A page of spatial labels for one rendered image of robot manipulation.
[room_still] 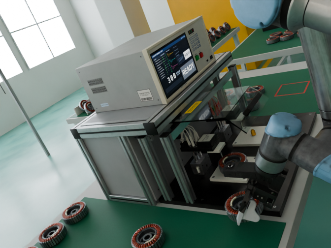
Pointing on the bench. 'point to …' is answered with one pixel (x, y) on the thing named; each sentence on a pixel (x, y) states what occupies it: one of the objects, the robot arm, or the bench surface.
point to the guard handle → (251, 104)
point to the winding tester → (142, 68)
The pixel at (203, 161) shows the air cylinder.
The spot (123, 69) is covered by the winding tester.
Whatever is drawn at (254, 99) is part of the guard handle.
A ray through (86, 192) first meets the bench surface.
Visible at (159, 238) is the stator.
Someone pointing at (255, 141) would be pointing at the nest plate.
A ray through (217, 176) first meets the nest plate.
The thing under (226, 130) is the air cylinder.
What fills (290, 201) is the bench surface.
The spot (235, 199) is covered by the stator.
